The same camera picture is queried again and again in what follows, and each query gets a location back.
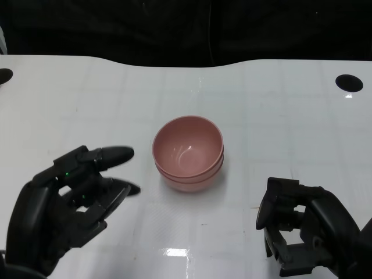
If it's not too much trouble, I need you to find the black backdrop curtain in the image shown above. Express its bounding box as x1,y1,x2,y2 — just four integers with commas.
0,0,372,68

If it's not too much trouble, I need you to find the black round table grommet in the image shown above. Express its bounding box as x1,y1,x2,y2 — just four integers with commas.
335,74,364,92
0,68,14,85

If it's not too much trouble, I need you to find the pink plastic bowl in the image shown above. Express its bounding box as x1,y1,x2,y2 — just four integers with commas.
158,165,221,195
153,152,225,184
152,115,225,178

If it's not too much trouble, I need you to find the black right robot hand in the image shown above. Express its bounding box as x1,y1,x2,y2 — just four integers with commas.
255,177,364,277

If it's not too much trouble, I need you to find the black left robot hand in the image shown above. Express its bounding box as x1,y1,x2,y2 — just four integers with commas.
5,145,142,276

